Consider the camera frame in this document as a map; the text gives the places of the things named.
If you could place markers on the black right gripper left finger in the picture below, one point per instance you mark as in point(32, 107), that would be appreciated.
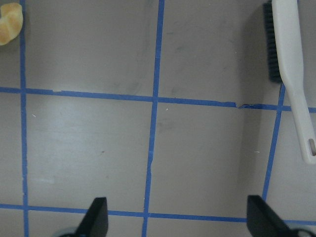
point(95, 222)

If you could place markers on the white hand brush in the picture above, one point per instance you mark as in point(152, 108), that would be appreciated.
point(285, 64)

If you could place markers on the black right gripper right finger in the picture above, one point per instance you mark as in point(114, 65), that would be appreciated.
point(262, 221)

